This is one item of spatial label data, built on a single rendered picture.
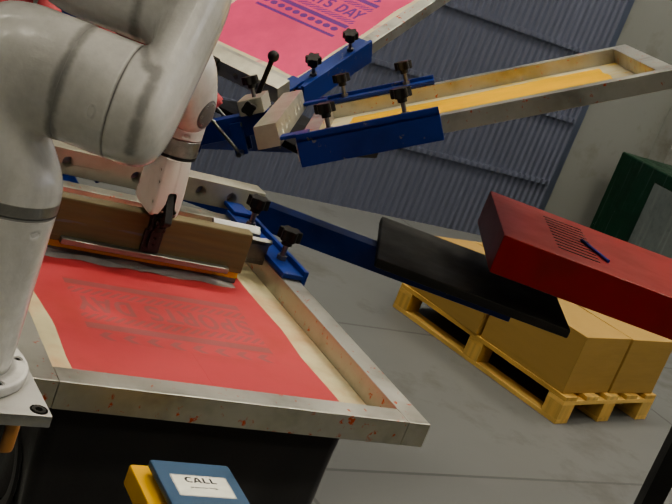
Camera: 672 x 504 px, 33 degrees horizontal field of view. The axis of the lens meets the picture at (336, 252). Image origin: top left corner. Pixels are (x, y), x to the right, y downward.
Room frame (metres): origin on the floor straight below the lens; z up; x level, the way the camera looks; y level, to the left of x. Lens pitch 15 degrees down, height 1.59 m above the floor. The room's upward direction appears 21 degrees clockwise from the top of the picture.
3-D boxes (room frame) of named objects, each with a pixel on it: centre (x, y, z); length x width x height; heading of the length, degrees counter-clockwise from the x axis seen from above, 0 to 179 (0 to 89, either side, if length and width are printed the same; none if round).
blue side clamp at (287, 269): (2.03, 0.13, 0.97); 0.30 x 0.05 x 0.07; 32
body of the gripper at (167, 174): (1.78, 0.30, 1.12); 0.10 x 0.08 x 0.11; 32
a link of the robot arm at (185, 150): (1.79, 0.31, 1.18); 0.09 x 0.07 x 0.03; 32
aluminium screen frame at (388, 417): (1.68, 0.24, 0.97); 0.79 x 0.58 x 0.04; 32
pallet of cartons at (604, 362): (5.09, -0.98, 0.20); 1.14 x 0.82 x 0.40; 40
